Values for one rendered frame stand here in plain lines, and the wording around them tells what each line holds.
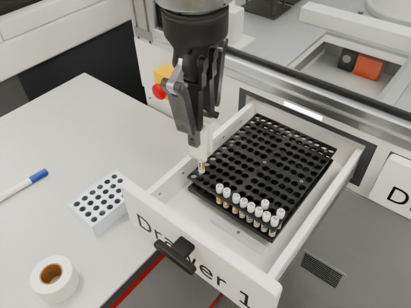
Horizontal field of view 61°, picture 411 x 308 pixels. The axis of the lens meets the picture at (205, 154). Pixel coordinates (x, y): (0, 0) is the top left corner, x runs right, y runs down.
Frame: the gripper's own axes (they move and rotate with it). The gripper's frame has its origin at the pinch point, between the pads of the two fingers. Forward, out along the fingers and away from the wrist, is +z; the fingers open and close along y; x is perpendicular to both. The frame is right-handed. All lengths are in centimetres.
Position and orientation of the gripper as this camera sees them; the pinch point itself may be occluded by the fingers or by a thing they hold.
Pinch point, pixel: (200, 138)
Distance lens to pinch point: 52.8
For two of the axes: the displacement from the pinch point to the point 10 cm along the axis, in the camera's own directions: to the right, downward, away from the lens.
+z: 0.2, 7.0, 7.1
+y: 4.8, -6.3, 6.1
